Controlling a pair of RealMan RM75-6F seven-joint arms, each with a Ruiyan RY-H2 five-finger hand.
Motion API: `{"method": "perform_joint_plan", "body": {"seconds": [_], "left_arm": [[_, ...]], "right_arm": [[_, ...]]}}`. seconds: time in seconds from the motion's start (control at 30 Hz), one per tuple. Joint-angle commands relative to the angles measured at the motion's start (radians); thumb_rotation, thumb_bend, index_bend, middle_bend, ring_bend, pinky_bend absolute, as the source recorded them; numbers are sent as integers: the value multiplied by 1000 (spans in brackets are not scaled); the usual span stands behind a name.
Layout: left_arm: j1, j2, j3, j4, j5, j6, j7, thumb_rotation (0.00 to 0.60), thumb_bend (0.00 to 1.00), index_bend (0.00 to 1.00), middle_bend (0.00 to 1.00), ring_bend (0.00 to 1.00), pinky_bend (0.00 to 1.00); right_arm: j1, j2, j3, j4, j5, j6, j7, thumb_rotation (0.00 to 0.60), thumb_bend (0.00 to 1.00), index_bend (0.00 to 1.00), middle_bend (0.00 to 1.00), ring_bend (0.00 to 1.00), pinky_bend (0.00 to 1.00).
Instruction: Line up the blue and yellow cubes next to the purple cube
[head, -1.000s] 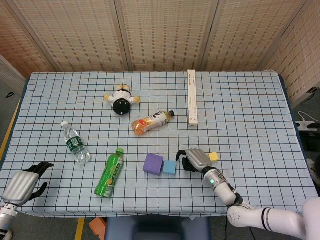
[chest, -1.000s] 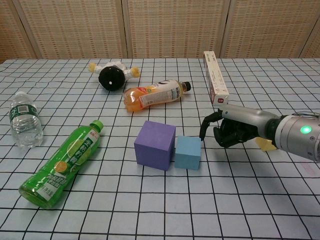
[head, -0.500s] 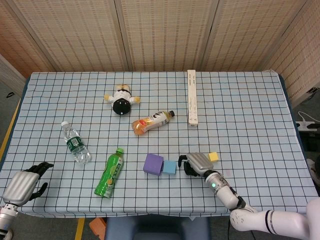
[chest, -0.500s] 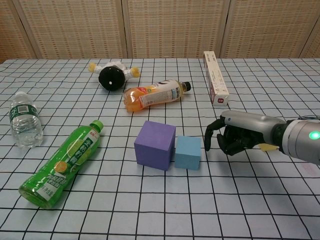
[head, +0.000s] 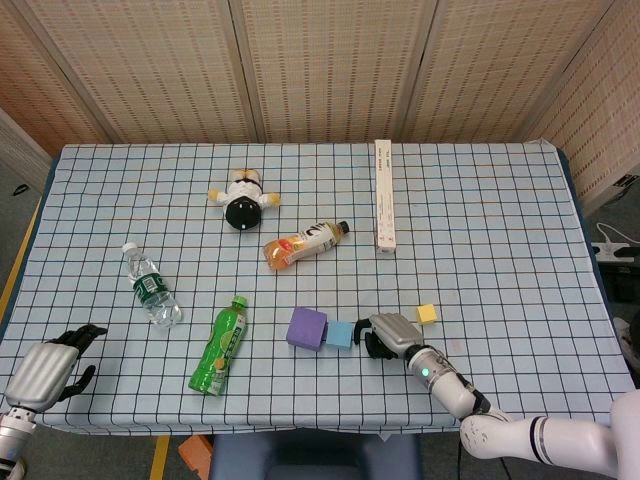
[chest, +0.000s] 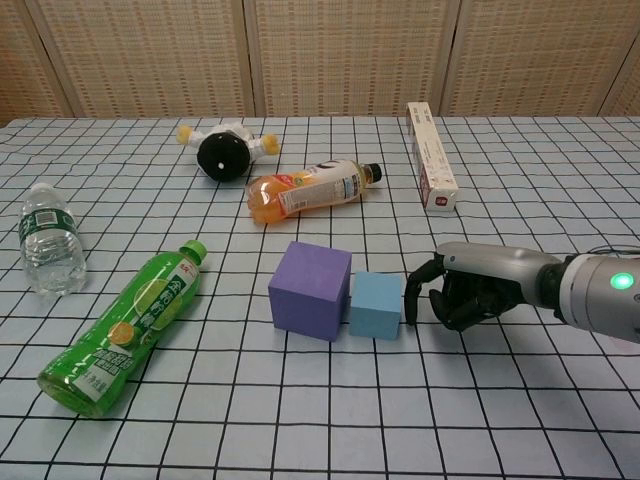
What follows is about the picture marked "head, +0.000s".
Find plush doll black head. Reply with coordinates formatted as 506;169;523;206
208;168;282;232

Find light blue checkered tablecloth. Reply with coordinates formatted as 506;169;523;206
0;142;636;436

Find white power strip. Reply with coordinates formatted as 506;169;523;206
591;241;640;262

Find white cable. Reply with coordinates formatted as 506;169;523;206
596;222;629;246

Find clear water bottle green label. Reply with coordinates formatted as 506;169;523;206
121;242;183;330

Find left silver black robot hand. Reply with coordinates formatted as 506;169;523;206
3;323;110;414

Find orange juice bottle black cap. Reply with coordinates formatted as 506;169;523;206
263;219;350;273

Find blue cube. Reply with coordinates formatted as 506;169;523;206
324;319;355;350

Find green tea bottle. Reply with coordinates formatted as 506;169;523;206
188;295;250;397

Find black equipment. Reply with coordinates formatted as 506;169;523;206
597;259;640;301

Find long white cardboard box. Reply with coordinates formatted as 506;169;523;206
374;139;398;254

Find grey perforated panel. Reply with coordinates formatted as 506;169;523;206
0;107;54;194

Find woven bamboo folding screen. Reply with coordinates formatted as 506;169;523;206
0;0;640;216

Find orange block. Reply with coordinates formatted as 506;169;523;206
178;433;214;476

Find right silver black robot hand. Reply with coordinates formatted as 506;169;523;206
352;312;425;361

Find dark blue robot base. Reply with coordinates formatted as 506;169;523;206
208;430;422;480

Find purple cube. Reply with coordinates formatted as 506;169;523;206
286;306;330;354

